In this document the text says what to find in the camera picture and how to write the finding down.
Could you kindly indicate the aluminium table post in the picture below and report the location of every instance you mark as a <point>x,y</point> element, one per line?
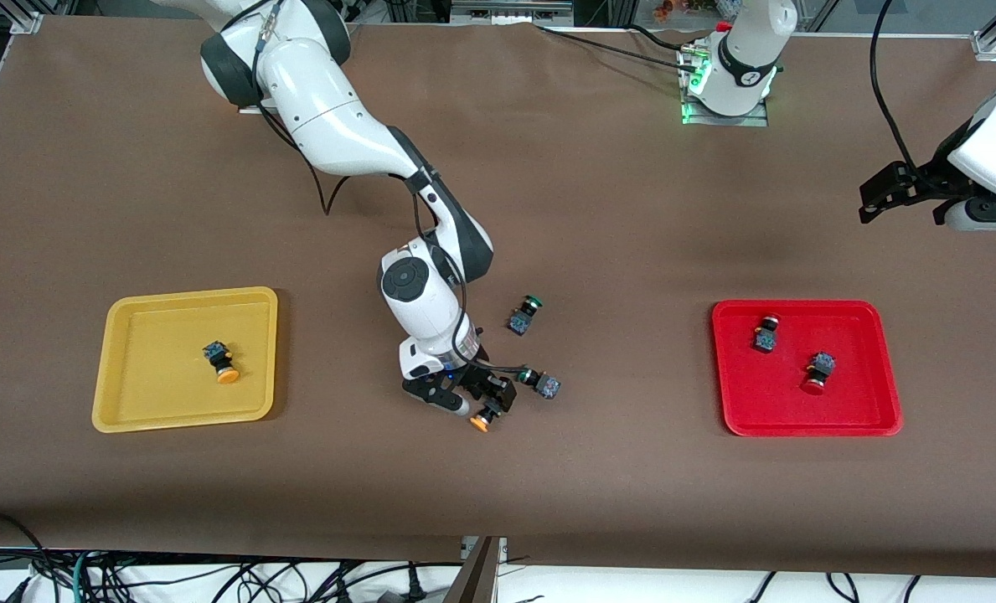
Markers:
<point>477,578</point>

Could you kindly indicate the grey metal rail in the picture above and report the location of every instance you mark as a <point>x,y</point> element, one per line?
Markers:
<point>506,10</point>

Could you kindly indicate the red push button switch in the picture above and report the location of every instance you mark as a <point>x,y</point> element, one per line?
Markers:
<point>766,339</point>
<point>822,363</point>

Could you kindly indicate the red plastic tray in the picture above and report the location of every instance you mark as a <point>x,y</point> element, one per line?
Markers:
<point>849,335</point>

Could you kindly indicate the yellow plastic tray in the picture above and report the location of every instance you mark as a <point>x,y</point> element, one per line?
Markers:
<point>162,377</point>

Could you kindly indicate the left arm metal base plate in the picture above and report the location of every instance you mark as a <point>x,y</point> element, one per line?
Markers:
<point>732,121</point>

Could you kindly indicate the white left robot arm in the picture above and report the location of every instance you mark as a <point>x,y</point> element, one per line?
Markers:
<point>749,59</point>

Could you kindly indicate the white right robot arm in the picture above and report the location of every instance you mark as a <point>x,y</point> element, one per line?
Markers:
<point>322,109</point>

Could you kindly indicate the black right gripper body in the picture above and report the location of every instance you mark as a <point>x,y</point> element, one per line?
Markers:
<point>478,377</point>

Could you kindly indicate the green push button switch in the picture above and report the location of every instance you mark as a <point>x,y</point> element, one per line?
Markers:
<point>520,321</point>
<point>549,387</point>

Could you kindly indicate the yellow push button switch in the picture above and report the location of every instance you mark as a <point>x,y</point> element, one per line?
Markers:
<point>480,424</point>
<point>215,353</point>

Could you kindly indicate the aluminium frame profile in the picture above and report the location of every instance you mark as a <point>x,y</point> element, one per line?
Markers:
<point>28,23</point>
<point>988,43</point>

